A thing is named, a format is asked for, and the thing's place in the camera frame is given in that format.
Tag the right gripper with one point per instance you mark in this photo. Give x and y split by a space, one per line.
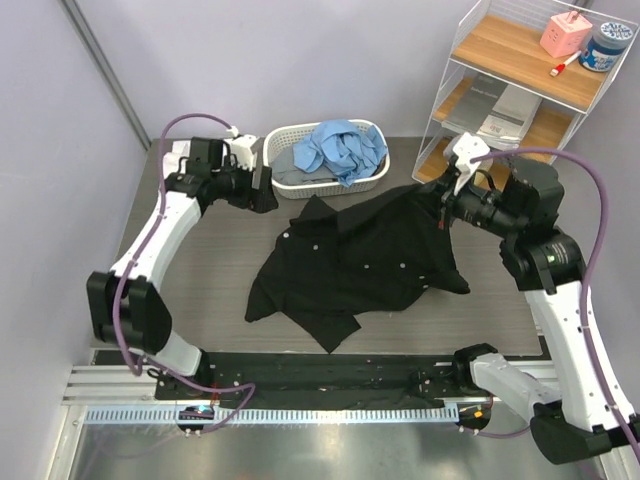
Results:
445 202

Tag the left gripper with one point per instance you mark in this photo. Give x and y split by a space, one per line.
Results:
263 199

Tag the black long sleeve shirt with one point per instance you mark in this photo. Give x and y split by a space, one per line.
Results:
331 265

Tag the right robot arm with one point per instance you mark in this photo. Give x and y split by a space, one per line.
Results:
586 415

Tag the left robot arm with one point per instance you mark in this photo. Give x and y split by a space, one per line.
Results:
125 304

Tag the grey shirt in basket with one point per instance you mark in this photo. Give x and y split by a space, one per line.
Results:
286 173

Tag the white plastic laundry basket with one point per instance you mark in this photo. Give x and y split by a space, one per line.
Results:
285 137

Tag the blue crumpled shirt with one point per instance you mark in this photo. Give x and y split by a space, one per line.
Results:
350 153

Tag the folded white shirt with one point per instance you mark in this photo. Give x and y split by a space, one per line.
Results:
174 161

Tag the white grey booklet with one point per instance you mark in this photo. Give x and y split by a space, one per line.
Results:
510 119

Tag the pink cube power strip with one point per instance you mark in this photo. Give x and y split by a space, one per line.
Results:
565 33

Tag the blue patterned jar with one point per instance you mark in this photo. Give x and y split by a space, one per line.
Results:
605 45

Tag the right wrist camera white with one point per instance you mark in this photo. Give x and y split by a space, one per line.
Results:
461 152

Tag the white wire wooden shelf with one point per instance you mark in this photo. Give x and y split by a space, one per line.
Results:
523 74

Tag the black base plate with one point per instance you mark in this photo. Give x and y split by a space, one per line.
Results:
336 382

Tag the white slotted cable duct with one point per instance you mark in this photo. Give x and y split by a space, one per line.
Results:
184 415

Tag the aluminium frame rail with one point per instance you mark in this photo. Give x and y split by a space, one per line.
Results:
112 384

